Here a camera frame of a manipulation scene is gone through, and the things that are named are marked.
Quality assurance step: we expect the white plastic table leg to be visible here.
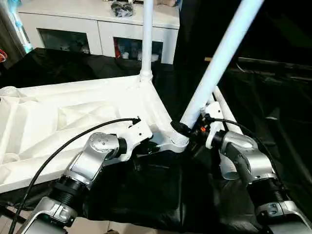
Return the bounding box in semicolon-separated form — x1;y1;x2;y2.
212;85;245;135
170;0;266;147
139;0;155;84
207;94;242;181

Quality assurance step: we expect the white plastic table top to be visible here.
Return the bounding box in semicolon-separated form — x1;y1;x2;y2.
0;74;190;193

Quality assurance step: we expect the black plastic mat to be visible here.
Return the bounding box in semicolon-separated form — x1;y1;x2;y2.
0;47;312;234

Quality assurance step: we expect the white cabinet with glass doors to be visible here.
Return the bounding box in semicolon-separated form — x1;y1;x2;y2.
17;0;181;65

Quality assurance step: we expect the black bundle on cabinet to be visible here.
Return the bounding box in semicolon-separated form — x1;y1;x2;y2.
110;1;135;18

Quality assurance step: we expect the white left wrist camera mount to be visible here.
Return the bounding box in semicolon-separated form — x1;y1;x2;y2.
121;120;155;162

